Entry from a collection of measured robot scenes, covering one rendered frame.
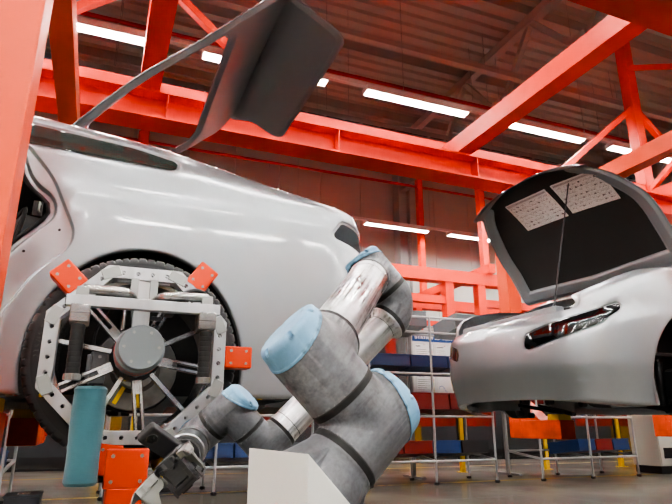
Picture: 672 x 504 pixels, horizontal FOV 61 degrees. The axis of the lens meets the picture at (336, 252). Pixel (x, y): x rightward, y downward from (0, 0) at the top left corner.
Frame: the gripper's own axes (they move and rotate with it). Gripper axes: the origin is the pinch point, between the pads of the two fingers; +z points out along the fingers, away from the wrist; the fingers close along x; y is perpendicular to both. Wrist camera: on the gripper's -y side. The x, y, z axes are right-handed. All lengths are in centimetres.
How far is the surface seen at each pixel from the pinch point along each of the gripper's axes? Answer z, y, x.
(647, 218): -257, 116, -251
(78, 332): -38, -39, 6
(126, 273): -68, -49, -7
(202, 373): -46.1, -9.0, -9.1
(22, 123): -61, -103, -15
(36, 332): -63, -52, 24
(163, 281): -71, -39, -14
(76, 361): -37, -33, 11
